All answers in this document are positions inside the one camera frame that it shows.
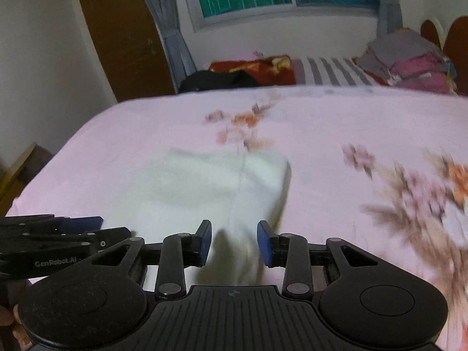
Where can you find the wooden board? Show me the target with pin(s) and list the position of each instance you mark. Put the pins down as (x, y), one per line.
(16, 172)

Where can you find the brown wooden headboard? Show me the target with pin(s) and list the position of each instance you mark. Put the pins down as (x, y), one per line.
(459, 44)

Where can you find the grey striped pillow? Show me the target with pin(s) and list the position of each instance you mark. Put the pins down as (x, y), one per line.
(329, 71)

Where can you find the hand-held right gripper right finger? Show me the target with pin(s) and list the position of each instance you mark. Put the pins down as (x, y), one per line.
(264, 243)

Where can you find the white small garment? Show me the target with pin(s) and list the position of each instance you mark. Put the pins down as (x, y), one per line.
(219, 182)

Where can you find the red floral blanket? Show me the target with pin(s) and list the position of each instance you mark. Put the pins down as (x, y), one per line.
(263, 69)

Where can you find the stack of folded clothes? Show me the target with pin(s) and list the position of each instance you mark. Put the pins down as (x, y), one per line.
(413, 62)

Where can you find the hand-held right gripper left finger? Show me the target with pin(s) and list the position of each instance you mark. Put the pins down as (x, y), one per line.
(205, 243)

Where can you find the person's left hand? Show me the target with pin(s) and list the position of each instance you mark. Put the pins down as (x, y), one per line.
(7, 314)

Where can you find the black bag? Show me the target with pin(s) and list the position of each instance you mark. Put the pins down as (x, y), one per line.
(219, 80)

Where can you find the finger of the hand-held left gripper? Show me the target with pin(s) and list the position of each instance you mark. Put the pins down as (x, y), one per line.
(86, 223)
(109, 236)

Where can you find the brown wooden wardrobe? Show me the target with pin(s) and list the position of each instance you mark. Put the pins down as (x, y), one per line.
(120, 36)

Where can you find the pink floral bed sheet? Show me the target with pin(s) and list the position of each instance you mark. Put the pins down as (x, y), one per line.
(329, 124)

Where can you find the grey curtain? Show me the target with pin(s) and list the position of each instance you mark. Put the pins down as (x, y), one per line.
(172, 29)
(387, 3)

